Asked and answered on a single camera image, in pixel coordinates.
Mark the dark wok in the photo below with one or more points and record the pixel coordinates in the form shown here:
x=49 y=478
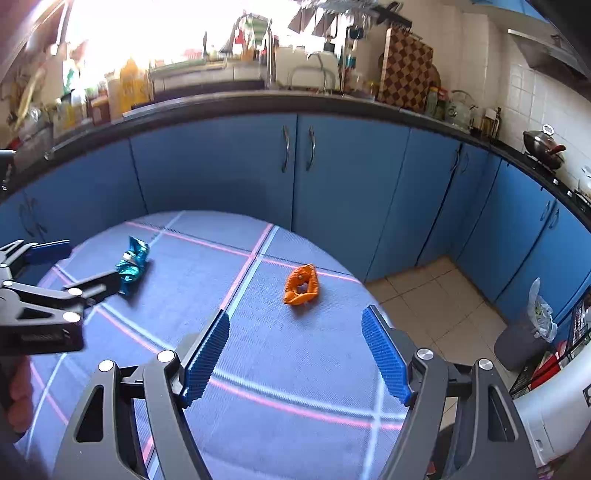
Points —
x=542 y=150

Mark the hanging utensil rack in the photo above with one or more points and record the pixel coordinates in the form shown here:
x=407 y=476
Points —
x=351 y=14

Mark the orange wrapper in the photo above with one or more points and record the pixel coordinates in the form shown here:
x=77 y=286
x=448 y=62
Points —
x=293 y=279

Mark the blue foil wrapper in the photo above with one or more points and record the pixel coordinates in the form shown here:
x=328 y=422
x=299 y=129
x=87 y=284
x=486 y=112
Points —
x=134 y=263

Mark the black kitchen countertop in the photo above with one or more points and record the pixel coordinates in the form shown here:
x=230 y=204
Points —
x=207 y=99

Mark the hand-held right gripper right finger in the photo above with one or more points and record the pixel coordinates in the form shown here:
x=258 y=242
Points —
x=385 y=355

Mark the white dish rack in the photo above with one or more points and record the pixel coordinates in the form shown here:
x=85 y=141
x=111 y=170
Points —
x=309 y=64

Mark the white plastic container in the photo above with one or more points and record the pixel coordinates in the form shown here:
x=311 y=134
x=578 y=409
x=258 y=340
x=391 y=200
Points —
x=554 y=415

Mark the grey bin with plastic bag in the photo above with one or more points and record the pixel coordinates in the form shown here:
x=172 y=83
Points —
x=519 y=344

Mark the metal range hood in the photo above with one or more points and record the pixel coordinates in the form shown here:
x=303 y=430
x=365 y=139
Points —
x=545 y=48

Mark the person's left hand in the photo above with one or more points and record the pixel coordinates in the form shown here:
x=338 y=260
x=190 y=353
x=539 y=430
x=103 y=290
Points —
x=21 y=392

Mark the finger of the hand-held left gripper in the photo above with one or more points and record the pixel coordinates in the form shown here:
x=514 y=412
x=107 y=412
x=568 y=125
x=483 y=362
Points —
x=51 y=249
x=94 y=287

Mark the checkered cutting board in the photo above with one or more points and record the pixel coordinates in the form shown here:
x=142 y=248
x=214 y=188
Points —
x=406 y=69

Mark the yellow bottle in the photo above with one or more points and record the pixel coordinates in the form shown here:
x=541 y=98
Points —
x=134 y=87

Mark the blue kitchen cabinets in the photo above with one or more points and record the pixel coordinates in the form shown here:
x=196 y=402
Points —
x=360 y=194

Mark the metal kitchen faucet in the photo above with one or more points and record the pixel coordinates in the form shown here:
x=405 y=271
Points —
x=270 y=55

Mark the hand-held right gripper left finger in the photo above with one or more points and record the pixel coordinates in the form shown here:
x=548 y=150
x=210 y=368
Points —
x=205 y=355

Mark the row of condiment bottles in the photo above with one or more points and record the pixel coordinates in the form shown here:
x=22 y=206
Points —
x=74 y=110

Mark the glass kettle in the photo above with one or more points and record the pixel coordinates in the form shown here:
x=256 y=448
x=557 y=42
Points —
x=459 y=110

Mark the blue plaid tablecloth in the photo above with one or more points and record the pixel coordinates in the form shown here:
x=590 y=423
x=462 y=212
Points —
x=277 y=350

